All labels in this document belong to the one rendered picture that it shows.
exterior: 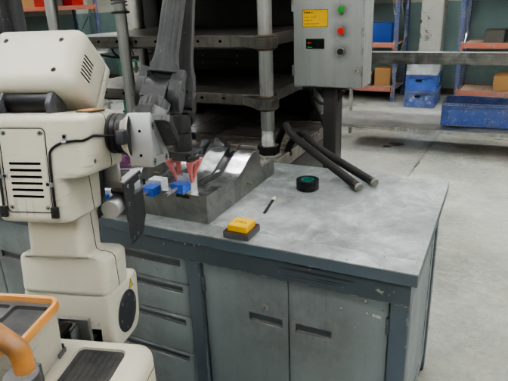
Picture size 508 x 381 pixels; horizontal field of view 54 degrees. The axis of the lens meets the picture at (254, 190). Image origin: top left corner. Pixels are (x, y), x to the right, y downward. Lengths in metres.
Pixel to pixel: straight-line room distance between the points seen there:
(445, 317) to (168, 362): 1.33
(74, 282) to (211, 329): 0.63
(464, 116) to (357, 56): 2.99
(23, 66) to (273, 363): 1.11
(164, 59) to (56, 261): 0.52
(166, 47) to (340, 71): 1.10
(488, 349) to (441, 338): 0.19
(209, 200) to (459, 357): 1.34
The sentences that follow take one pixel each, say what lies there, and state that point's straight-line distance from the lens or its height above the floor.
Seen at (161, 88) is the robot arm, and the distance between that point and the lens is 1.14.
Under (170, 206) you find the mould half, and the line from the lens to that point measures 1.58.
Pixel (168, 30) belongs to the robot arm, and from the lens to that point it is 1.20.
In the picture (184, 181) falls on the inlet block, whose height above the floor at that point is 0.93.
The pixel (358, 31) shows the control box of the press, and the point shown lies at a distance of 2.11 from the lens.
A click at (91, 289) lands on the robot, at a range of 1.22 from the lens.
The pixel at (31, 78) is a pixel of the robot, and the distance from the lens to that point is 1.10.
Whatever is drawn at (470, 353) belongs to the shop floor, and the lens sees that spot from 2.40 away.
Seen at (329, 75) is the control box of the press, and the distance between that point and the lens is 2.16.
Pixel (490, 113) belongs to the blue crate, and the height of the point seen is 0.39.
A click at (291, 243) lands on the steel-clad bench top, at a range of 1.39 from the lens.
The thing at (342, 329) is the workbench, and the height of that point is 0.54.
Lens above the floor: 1.43
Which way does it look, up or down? 21 degrees down
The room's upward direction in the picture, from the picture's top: 2 degrees counter-clockwise
